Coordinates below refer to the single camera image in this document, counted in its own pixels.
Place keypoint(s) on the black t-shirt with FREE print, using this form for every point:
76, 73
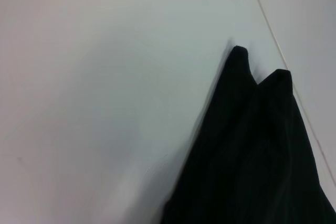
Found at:
249, 150

